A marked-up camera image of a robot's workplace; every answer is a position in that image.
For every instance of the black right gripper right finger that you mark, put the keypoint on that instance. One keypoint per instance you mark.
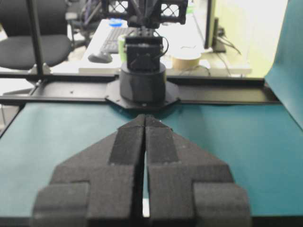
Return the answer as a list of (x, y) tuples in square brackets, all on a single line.
[(188, 186)]

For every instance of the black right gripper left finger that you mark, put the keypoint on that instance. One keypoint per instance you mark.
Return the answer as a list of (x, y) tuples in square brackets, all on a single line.
[(100, 186)]

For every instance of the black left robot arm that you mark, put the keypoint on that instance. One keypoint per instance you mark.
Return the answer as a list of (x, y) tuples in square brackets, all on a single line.
[(142, 77)]

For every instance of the teal table mat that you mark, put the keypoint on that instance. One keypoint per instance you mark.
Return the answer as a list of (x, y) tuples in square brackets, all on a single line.
[(262, 144)]

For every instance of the brown tape roll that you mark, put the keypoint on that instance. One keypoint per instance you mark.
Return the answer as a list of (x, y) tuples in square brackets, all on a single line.
[(184, 59)]

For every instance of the black computer mouse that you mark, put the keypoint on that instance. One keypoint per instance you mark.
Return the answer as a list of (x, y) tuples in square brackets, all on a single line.
[(102, 57)]

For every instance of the green tape roll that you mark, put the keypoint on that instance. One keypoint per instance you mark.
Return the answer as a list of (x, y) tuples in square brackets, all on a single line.
[(121, 47)]

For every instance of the black keyboard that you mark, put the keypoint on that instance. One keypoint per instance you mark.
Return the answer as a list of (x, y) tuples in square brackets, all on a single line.
[(111, 42)]

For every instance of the white desk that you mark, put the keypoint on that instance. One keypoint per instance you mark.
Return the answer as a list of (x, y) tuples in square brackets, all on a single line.
[(178, 39)]

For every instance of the black office chair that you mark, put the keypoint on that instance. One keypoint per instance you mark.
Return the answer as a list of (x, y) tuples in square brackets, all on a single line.
[(16, 51)]

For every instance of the blue tape roll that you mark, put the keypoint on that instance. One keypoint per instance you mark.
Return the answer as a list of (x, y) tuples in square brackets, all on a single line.
[(116, 22)]

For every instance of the black aluminium frame rail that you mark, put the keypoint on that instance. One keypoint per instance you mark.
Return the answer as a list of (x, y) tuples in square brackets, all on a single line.
[(86, 89)]

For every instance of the black vertical frame post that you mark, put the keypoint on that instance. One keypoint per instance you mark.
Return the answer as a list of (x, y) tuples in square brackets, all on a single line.
[(36, 38)]

